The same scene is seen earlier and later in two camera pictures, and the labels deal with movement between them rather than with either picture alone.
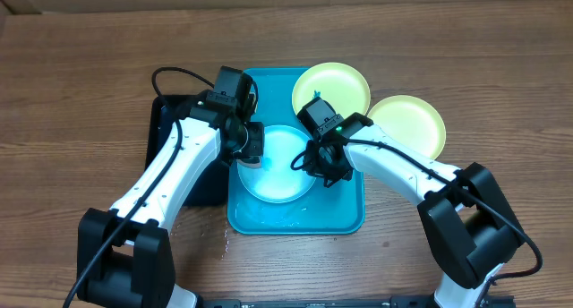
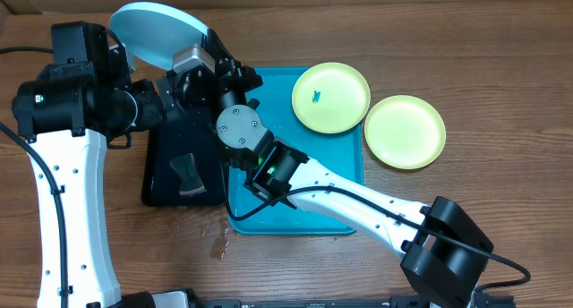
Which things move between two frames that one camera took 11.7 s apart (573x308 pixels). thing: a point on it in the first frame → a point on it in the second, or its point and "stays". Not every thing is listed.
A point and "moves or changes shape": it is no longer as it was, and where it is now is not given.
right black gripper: (315, 167) → (235, 72)
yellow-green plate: (345, 90) stays
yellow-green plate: (411, 121) stays
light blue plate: (277, 181) moves or changes shape
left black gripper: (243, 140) → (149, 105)
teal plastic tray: (336, 209) stays
